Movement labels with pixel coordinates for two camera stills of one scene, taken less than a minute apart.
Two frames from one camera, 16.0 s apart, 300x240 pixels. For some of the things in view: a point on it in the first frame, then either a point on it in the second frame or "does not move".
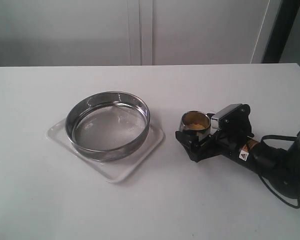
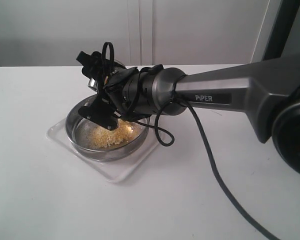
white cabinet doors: [96, 33] does not move
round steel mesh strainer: [108, 126] does not move
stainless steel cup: [197, 121] to [92, 83]
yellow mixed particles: [196, 126] to [124, 132]
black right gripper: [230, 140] to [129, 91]
